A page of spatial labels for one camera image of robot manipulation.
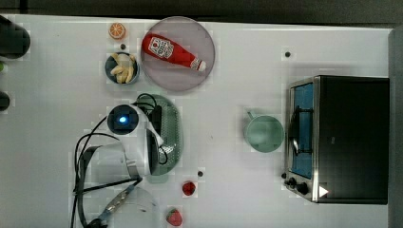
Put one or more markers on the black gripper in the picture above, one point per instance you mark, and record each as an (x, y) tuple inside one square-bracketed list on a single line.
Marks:
[(155, 117)]

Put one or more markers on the green strainer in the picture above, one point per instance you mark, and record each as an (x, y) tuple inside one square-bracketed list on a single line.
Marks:
[(171, 151)]

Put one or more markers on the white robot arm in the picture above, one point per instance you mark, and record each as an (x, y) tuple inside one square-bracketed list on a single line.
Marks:
[(133, 155)]

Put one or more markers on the pink plate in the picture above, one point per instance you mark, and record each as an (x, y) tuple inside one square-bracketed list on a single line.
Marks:
[(192, 36)]

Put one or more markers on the peeled banana toy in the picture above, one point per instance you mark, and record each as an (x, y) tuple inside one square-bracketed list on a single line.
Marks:
[(124, 70)]

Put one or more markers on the red ketchup bottle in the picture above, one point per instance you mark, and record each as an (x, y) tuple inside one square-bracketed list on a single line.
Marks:
[(169, 51)]

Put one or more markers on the blue bowl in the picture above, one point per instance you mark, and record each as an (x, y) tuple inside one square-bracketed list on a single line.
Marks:
[(110, 64)]

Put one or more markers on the red round fruit toy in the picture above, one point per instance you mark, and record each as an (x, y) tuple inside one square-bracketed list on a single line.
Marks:
[(188, 188)]

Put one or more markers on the orange slice toy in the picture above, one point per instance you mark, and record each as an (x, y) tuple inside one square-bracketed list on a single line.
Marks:
[(117, 31)]

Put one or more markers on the strawberry toy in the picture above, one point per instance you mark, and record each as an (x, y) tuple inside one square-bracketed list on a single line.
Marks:
[(174, 217)]

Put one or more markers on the green mug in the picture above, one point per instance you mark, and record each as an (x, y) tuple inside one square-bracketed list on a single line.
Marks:
[(263, 133)]

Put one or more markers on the black round object lower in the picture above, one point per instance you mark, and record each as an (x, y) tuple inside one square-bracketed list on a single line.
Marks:
[(4, 101)]

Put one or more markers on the black cylinder upper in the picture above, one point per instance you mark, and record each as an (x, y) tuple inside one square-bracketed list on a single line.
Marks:
[(14, 40)]

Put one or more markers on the black toaster oven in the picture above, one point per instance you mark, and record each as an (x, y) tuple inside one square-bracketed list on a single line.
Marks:
[(337, 139)]

